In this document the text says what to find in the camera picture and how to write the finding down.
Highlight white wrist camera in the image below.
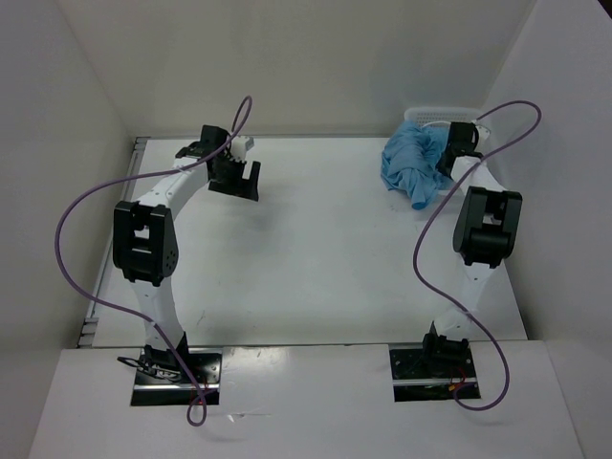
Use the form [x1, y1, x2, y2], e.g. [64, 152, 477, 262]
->
[229, 136, 254, 162]
[472, 120, 492, 145]

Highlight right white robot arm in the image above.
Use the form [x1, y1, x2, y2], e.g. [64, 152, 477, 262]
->
[419, 122, 522, 378]

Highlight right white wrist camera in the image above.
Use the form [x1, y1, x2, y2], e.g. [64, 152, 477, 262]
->
[472, 120, 492, 145]

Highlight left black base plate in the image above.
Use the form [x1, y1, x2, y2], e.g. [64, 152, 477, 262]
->
[118, 348, 223, 407]

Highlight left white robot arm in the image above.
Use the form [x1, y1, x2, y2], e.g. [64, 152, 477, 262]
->
[113, 125, 261, 383]

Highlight light blue shorts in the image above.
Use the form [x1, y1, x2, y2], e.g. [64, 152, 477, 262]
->
[381, 120, 452, 210]

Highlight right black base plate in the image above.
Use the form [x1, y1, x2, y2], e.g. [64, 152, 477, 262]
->
[389, 346, 481, 403]

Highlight aluminium table edge rail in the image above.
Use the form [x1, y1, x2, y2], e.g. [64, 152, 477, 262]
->
[76, 136, 149, 349]

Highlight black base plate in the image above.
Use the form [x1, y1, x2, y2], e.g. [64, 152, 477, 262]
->
[389, 346, 481, 403]
[118, 348, 223, 407]

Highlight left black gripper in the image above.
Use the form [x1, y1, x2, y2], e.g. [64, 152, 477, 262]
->
[208, 155, 260, 202]

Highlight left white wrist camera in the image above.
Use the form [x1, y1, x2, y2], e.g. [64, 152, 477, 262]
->
[229, 136, 254, 162]

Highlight white perforated plastic basket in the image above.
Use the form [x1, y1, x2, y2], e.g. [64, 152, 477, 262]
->
[402, 107, 501, 199]

